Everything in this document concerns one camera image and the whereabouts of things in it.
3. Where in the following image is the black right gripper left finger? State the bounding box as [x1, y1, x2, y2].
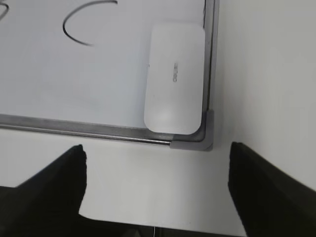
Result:
[0, 144, 87, 237]

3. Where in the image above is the white magnetic whiteboard grey frame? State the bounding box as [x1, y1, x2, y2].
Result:
[0, 0, 219, 151]

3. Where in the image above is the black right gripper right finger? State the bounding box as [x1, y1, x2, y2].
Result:
[228, 142, 316, 237]

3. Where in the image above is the white whiteboard eraser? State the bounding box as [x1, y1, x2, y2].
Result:
[144, 22, 205, 135]

